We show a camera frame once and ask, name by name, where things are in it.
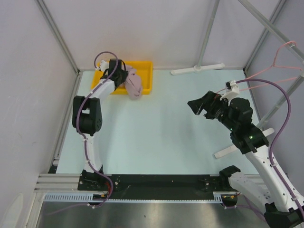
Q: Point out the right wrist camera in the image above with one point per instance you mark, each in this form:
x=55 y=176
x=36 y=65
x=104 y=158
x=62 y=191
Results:
x=232 y=90

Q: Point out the yellow plastic bin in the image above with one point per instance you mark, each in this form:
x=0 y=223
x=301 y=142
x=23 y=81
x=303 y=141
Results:
x=144 y=69

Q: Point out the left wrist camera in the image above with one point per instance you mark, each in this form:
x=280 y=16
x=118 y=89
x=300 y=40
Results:
x=102 y=66

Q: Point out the white slotted cable duct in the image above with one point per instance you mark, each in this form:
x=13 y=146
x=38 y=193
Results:
x=97 y=198

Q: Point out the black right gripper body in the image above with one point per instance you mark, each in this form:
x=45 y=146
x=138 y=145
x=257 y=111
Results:
x=218 y=109

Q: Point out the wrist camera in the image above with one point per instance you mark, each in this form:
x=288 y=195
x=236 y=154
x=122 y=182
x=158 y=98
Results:
x=232 y=90
x=102 y=66

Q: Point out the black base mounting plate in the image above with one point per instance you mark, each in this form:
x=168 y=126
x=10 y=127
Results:
x=155 y=187

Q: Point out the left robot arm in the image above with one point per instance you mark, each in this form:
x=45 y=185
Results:
x=87 y=116

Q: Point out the pink tank top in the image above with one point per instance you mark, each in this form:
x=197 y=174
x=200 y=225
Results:
x=133 y=83

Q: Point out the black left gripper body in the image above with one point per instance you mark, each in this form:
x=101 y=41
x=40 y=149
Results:
x=123 y=74

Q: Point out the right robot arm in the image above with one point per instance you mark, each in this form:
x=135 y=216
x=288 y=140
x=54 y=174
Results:
x=280 y=203

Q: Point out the white garment rack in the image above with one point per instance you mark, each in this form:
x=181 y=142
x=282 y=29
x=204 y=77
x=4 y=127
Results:
x=269 y=27

